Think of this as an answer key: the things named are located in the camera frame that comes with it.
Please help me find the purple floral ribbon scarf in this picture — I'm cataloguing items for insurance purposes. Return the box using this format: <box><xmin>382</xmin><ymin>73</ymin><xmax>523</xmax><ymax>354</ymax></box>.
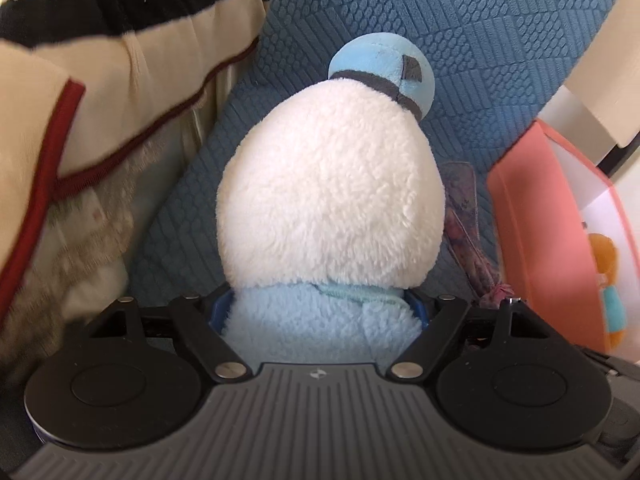
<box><xmin>442</xmin><ymin>162</ymin><xmax>513</xmax><ymax>309</ymax></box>

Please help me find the white plush blue cap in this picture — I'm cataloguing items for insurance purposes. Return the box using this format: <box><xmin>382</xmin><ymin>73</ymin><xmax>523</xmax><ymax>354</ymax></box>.
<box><xmin>216</xmin><ymin>32</ymin><xmax>446</xmax><ymax>370</ymax></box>

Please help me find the brown teddy bear blue shirt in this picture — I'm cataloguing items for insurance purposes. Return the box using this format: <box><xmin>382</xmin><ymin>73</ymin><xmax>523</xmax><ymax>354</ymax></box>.
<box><xmin>582</xmin><ymin>221</ymin><xmax>628</xmax><ymax>350</ymax></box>

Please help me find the pink storage box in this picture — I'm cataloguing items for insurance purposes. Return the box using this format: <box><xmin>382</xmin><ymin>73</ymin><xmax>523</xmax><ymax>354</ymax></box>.
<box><xmin>487</xmin><ymin>120</ymin><xmax>639</xmax><ymax>362</ymax></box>

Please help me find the striped beige black blanket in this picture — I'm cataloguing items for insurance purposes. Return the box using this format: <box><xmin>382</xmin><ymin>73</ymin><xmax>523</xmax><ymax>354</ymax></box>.
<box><xmin>1</xmin><ymin>0</ymin><xmax>269</xmax><ymax>388</ymax></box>

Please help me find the blue textured cushion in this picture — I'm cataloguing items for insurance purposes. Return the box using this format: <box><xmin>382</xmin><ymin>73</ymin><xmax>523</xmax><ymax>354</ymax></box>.
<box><xmin>129</xmin><ymin>0</ymin><xmax>616</xmax><ymax>306</ymax></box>

